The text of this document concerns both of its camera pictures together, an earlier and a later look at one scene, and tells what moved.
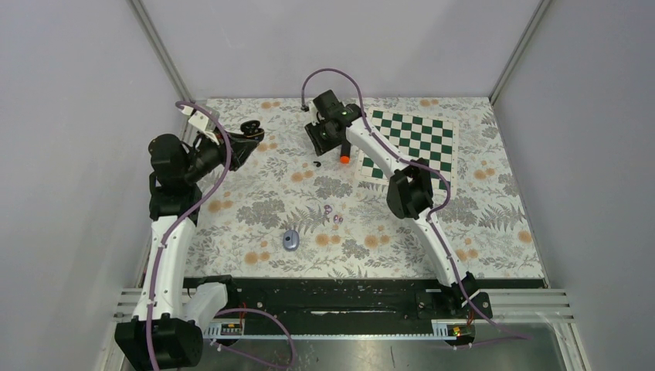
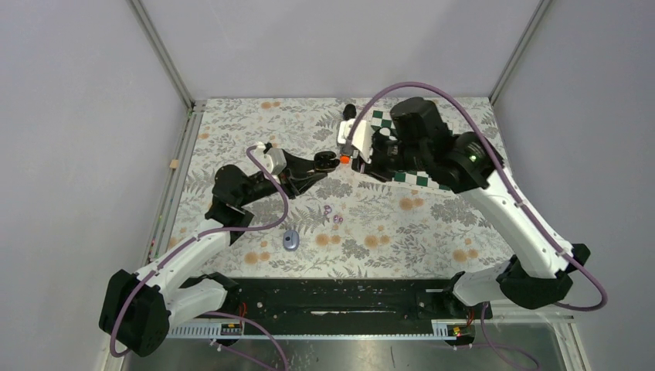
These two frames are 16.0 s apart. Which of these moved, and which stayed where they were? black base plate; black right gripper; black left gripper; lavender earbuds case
Moved: black right gripper; black left gripper
Stayed: lavender earbuds case; black base plate
